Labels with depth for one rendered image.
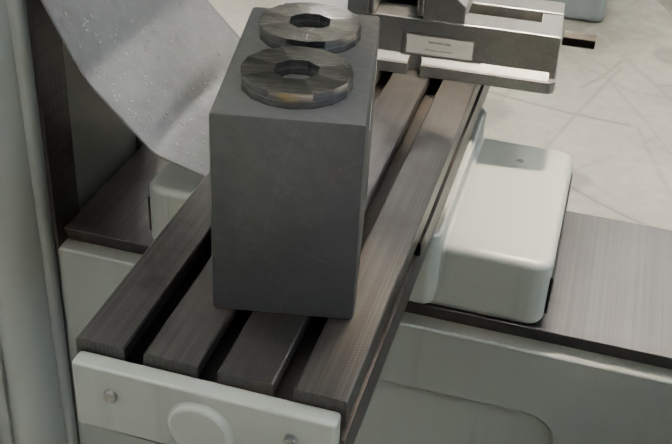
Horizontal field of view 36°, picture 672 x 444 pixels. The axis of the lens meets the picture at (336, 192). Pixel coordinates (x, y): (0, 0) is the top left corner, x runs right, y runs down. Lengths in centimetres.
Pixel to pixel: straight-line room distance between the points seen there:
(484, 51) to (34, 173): 57
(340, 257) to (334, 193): 6
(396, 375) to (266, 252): 48
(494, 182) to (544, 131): 200
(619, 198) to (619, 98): 66
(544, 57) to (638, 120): 220
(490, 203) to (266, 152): 52
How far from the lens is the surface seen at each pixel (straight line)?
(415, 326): 123
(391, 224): 99
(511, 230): 121
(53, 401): 150
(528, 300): 119
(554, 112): 342
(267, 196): 80
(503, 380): 125
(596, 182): 306
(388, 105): 121
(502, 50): 128
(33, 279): 137
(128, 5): 131
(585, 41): 132
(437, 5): 126
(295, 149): 78
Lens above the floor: 150
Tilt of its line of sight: 32 degrees down
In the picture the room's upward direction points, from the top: 3 degrees clockwise
